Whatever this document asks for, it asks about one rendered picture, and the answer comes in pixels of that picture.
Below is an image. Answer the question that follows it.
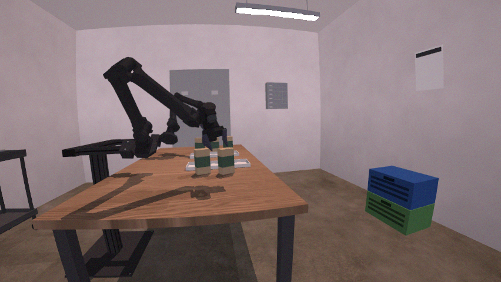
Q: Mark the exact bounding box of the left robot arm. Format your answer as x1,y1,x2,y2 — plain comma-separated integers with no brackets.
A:
166,92,203,134

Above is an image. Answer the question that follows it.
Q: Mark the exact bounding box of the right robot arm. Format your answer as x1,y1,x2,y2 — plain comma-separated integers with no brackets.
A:
103,57,219,154

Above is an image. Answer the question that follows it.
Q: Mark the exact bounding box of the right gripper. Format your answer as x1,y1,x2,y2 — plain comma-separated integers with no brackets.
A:
202,126,228,151

